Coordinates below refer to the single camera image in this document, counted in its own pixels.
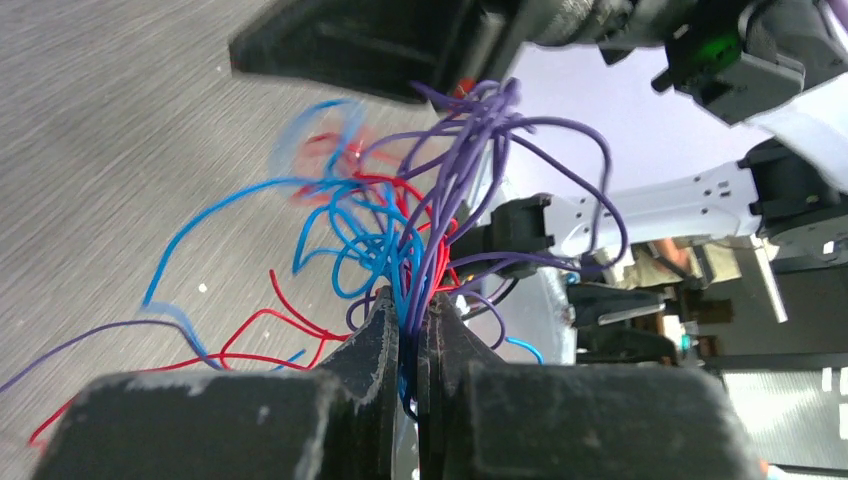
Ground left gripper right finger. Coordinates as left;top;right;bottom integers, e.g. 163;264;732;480
418;294;767;479

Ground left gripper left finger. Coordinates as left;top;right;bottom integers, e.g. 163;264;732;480
34;288;399;479

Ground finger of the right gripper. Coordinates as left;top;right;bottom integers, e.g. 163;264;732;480
229;0;521;104

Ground red blue purple cables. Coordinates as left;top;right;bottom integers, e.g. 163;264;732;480
0;78;629;452

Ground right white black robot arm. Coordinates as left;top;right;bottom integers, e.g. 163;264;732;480
229;1;847;282

